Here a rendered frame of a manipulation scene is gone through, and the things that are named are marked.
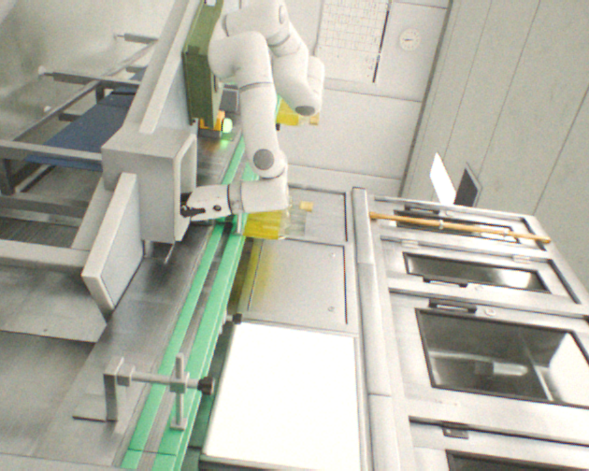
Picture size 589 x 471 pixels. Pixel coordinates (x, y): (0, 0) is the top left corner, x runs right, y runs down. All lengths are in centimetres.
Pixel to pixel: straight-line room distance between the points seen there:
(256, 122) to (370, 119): 648
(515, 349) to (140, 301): 106
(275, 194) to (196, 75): 48
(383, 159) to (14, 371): 690
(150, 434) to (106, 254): 35
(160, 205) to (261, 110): 31
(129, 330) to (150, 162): 36
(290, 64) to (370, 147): 634
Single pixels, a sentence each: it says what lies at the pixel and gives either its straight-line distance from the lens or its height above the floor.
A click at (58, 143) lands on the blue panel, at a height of 37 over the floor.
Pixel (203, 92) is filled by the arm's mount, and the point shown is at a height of 80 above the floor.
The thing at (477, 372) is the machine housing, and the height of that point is 165.
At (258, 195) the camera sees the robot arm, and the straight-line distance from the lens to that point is 118.
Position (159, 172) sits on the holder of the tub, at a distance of 116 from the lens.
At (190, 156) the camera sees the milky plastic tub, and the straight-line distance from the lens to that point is 131.
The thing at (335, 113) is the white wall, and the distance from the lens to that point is 754.
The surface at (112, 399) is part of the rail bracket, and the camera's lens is 91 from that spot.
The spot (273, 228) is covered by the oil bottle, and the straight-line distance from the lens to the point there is 152.
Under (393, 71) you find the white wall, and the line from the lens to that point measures 743.
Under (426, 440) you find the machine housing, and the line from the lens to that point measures 129.
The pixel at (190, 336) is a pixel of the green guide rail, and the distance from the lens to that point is 111.
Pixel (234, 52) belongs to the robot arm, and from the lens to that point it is 123.
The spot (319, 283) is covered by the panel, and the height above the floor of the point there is 121.
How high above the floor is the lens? 110
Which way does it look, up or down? 1 degrees up
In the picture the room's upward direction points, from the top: 98 degrees clockwise
